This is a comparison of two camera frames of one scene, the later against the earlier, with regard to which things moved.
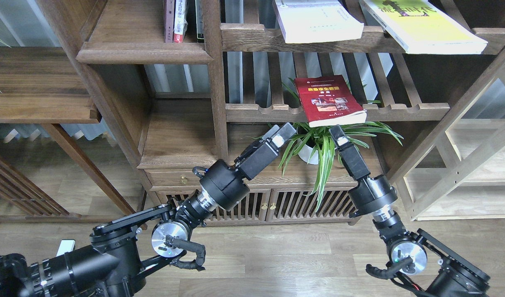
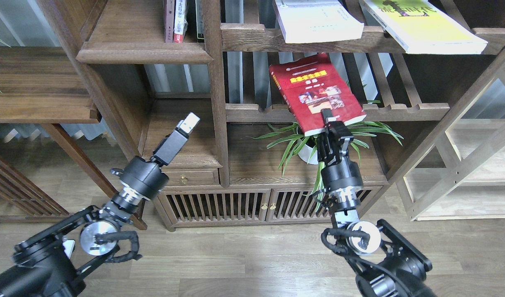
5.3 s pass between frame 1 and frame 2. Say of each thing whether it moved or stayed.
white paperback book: stayed
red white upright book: stayed
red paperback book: moved
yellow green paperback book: stayed
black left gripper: moved
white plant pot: stayed
